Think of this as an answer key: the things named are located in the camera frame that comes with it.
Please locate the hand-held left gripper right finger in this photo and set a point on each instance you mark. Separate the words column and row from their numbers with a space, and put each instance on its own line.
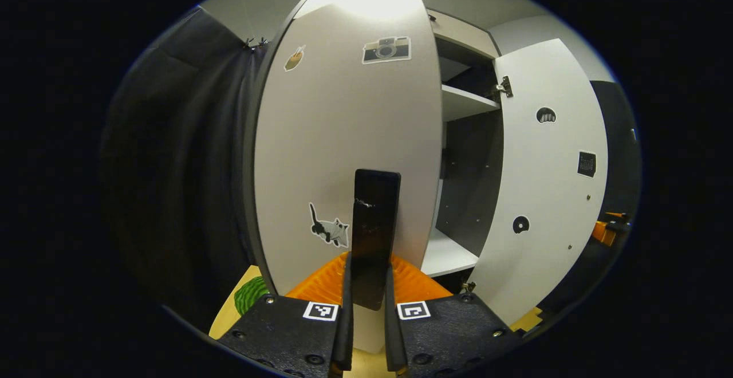
column 394, row 349

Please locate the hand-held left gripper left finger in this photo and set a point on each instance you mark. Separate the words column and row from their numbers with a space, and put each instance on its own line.
column 345, row 349

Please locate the metal door hinge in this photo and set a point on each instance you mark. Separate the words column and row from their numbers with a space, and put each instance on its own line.
column 503, row 87
column 469, row 287

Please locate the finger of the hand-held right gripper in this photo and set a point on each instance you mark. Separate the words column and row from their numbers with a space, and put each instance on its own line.
column 607, row 232

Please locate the black cloth clip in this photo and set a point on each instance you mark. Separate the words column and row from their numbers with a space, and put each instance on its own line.
column 248, row 42
column 263, row 42

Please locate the cabinet door with noodle sticker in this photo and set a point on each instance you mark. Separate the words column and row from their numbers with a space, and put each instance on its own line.
column 332, row 126

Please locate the white double-door shoe cabinet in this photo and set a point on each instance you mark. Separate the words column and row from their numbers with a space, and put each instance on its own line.
column 469, row 183

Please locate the cabinet door with headphone sticker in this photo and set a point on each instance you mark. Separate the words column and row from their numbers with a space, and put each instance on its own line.
column 544, row 195

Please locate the green striped toy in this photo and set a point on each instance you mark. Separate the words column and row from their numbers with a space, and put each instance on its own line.
column 250, row 295

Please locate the white cabinet shelf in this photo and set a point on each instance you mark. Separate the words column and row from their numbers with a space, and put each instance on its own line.
column 464, row 103

